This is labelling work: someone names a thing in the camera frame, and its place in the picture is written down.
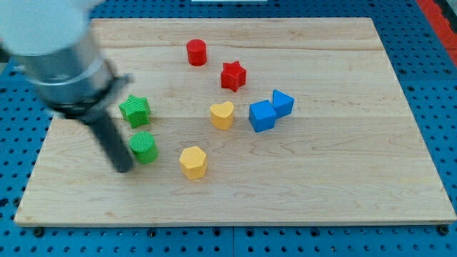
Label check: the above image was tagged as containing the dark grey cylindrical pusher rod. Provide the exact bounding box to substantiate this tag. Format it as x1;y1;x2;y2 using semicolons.
80;110;134;173

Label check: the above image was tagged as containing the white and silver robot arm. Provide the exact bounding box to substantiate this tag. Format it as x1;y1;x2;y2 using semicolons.
1;0;134;173

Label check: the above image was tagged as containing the yellow hexagon block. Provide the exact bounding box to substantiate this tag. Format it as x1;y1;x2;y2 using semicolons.
179;146;208;180

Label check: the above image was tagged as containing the blue cube block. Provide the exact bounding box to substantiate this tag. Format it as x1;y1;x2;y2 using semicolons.
248;100;276;133

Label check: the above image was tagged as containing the green cylinder block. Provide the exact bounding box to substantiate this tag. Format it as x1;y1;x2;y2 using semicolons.
129;131;159;164

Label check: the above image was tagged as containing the green star block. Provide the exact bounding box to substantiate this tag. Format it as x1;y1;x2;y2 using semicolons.
119;95;151;129

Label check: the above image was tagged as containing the yellow heart block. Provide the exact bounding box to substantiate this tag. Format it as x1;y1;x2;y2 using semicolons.
210;101;234;130

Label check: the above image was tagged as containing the light wooden board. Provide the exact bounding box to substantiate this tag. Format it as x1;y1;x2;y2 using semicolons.
15;18;456;227

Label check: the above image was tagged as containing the red cylinder block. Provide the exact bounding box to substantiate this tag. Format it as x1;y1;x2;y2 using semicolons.
186;39;207;66

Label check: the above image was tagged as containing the red star block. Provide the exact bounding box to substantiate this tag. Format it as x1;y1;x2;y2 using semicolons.
221;61;247;92

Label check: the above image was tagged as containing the blue triangular prism block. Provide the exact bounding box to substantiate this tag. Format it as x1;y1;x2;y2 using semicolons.
272;89;294;119

